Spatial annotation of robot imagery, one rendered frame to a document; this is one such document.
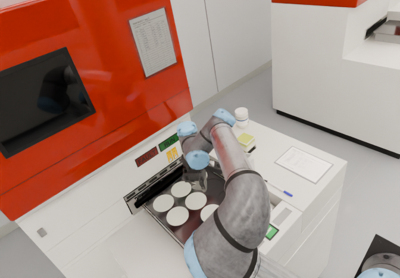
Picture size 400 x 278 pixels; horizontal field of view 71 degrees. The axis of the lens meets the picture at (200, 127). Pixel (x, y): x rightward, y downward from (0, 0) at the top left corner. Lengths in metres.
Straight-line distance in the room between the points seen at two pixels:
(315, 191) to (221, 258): 0.70
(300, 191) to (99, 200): 0.84
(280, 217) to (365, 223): 1.32
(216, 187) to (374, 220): 1.41
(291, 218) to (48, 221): 0.92
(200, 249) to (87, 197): 0.72
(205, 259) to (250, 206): 0.15
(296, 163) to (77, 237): 1.00
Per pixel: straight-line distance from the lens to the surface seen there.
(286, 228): 1.14
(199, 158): 0.93
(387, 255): 1.06
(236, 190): 0.62
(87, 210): 1.31
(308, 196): 1.23
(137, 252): 1.36
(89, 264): 1.51
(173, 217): 1.30
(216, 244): 0.62
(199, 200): 1.32
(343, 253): 2.26
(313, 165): 1.35
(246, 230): 0.60
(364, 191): 2.62
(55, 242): 1.34
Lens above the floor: 1.91
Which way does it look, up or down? 36 degrees down
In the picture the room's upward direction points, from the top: 12 degrees counter-clockwise
